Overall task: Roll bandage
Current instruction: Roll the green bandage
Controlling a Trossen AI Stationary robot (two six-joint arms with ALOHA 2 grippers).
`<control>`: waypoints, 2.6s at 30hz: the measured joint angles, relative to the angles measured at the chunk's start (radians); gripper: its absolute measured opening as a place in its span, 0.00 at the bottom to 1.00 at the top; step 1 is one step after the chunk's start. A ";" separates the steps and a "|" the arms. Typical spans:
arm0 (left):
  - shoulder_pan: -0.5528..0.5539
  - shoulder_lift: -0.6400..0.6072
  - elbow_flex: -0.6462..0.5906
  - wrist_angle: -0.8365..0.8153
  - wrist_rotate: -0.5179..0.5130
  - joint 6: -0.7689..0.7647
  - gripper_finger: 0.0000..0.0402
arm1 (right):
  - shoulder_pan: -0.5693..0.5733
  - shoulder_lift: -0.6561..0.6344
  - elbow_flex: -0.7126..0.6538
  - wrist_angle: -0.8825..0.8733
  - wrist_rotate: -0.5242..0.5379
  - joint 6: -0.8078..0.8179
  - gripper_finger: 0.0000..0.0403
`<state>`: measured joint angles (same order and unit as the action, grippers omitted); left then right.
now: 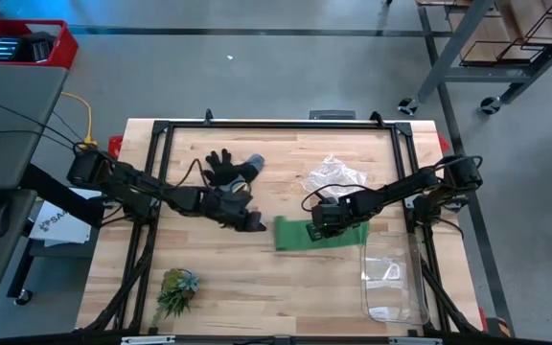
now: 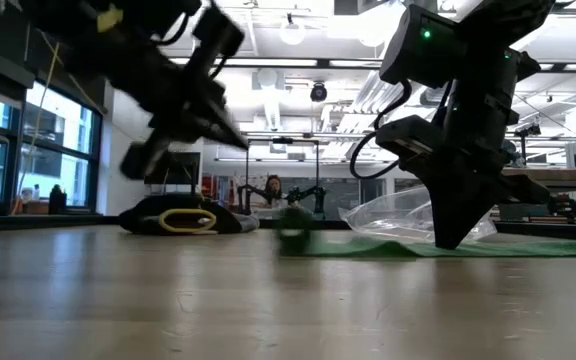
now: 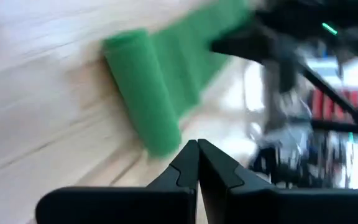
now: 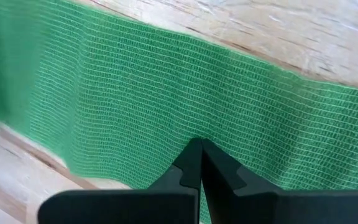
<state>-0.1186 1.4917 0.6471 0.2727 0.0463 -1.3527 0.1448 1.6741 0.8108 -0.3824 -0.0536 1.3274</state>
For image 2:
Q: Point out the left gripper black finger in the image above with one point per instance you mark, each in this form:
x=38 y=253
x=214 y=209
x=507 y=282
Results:
x=203 y=135
x=218 y=120

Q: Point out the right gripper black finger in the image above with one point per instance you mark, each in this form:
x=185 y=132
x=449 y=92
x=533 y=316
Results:
x=445 y=215
x=473 y=210

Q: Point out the clear plastic bag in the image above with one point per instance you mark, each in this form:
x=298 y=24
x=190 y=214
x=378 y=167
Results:
x=393 y=215

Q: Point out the green elastic bandage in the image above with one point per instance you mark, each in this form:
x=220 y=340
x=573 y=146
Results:
x=393 y=249

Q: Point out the small black background robot arm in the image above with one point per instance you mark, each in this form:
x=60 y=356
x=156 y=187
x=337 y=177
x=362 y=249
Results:
x=321 y=200
x=241 y=200

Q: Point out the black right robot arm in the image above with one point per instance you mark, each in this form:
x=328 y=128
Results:
x=478 y=90

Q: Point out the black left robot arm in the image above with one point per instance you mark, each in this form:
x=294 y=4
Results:
x=118 y=55

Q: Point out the large black monitor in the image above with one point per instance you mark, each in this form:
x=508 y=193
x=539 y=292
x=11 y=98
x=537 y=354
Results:
x=185 y=170

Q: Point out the long ceiling light strip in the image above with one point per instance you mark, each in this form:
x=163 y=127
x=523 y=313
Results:
x=268 y=62

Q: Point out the round white ceiling lamp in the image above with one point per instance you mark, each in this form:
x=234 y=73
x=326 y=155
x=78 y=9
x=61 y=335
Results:
x=292 y=42

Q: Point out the person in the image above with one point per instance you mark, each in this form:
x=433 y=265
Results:
x=273 y=187

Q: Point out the black work glove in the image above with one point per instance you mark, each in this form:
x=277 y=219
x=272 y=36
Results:
x=249 y=223

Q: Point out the wooden workbench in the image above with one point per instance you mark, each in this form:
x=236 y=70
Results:
x=568 y=177

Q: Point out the black ceiling spotlight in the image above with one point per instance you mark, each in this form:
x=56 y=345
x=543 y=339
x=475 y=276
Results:
x=318 y=93

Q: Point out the black bag with yellow loop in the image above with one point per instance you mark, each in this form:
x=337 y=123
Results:
x=143 y=220

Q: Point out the black bottle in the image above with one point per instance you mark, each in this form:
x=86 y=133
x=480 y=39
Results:
x=58 y=202

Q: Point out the large glass window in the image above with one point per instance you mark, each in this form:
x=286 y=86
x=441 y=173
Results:
x=43 y=170

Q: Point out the black metal stand frame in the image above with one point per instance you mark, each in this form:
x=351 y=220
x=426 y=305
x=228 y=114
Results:
x=283 y=141

